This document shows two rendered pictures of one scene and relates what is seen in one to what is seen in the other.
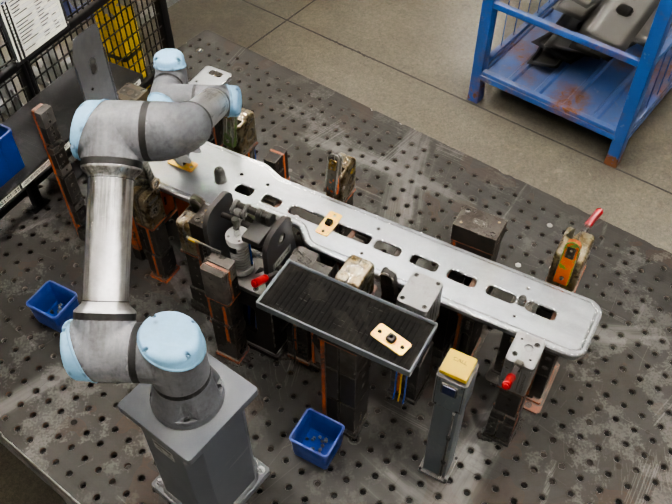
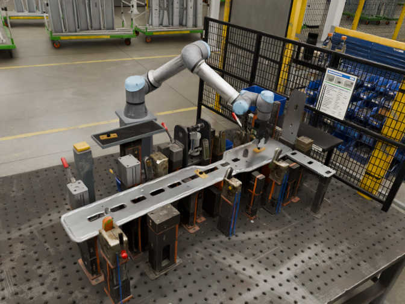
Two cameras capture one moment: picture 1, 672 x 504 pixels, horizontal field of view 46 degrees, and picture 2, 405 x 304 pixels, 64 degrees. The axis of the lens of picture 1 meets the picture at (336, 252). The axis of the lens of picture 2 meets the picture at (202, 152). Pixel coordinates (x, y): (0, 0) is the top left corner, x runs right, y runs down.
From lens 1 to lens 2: 2.35 m
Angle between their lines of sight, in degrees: 78
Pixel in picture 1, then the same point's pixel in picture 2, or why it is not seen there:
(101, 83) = (295, 118)
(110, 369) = not seen: hidden behind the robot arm
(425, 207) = (239, 278)
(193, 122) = (187, 55)
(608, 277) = not seen: outside the picture
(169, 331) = (135, 79)
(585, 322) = (73, 228)
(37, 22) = (332, 104)
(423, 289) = (128, 161)
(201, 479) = not seen: hidden behind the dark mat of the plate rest
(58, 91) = (314, 130)
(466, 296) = (127, 196)
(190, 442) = (120, 111)
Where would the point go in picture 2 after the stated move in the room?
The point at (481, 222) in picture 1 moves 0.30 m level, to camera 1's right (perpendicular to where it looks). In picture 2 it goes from (162, 213) to (123, 264)
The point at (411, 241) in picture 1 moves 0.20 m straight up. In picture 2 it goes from (172, 192) to (174, 157)
